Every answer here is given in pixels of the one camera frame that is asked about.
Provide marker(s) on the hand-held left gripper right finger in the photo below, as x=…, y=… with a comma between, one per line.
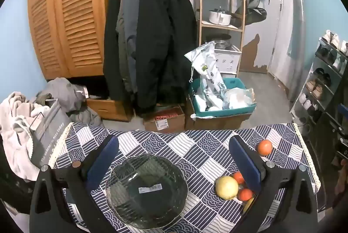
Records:
x=246, y=162

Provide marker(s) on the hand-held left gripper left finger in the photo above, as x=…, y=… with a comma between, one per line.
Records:
x=102, y=162

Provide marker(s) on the small orange tangerine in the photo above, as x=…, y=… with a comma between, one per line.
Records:
x=238, y=177
x=245, y=194

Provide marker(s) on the green yellow mango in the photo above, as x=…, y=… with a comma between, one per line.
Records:
x=227, y=187

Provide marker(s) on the clear glass plate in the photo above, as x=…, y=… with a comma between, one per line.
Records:
x=146, y=192

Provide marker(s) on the large orange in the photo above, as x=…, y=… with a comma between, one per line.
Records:
x=265, y=147

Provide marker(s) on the yellow lemon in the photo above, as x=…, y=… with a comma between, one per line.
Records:
x=248, y=205

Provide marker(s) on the large cardboard box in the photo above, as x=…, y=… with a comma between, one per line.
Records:
x=217, y=123

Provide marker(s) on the teal box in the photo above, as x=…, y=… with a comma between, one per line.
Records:
x=225, y=112

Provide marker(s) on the blue white patterned tablecloth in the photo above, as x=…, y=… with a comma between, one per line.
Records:
x=190, y=146

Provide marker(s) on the grey printed tote bag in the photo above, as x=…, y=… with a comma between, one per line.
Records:
x=46, y=135

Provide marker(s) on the clear plastic bag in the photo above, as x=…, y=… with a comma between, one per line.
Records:
x=238, y=98

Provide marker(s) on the cardboard box with red packets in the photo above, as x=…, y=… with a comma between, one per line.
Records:
x=165, y=121

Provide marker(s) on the grey clothes pile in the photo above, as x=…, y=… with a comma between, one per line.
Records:
x=65, y=91

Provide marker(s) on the dark furniture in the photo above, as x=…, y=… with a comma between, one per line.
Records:
x=326, y=140

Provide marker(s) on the pale pink blanket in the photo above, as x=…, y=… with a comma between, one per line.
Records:
x=16, y=127

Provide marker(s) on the white patterned storage box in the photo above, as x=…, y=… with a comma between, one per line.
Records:
x=229, y=61

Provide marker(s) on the white printed rice bag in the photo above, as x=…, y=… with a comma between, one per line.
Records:
x=208, y=67

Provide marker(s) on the group of assorted shoes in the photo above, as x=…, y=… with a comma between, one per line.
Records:
x=319, y=86

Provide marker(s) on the thin black coat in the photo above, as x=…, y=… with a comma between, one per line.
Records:
x=111, y=53

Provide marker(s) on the metal shoe rack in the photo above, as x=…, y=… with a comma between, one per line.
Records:
x=316, y=64

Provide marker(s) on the metal steamer pot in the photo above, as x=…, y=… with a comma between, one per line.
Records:
x=220, y=41

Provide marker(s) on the white door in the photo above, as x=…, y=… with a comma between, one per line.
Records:
x=277, y=31

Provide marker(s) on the large black hooded coat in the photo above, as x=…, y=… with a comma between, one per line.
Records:
x=163, y=31

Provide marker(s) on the dark green hanging bag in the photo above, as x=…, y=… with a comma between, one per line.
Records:
x=252, y=16

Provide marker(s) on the grey coat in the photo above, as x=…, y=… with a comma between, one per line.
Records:
x=127, y=18

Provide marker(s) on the white cooking pot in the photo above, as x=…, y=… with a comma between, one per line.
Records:
x=220, y=16

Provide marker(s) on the wooden louvered wardrobe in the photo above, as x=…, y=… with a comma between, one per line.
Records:
x=68, y=18

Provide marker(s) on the grey hanging bag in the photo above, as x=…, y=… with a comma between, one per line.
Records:
x=254, y=0

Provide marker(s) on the bamboo shelf rack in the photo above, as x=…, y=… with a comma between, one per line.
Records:
x=201, y=4

